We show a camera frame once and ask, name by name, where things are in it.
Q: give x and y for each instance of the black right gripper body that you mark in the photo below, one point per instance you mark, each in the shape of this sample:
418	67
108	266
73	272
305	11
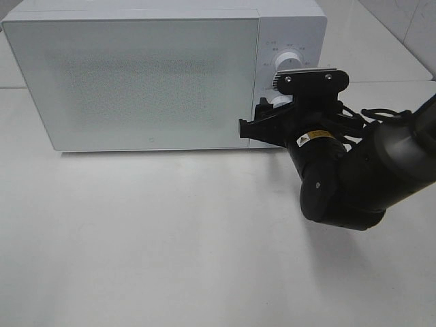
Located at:
306	113

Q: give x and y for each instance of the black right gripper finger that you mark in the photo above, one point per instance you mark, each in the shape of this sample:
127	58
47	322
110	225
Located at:
317	81
263	109

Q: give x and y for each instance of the white timer knob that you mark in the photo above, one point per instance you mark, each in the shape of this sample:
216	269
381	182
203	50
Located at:
281	100

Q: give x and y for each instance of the white microwave door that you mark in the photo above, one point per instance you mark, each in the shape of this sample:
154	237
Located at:
136	85

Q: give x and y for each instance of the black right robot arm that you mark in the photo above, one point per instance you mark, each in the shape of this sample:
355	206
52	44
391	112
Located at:
353	165

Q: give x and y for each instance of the upper white power knob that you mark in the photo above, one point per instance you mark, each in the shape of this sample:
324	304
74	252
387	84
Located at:
288	60

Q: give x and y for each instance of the white microwave oven body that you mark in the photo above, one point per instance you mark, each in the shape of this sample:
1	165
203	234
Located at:
282	25

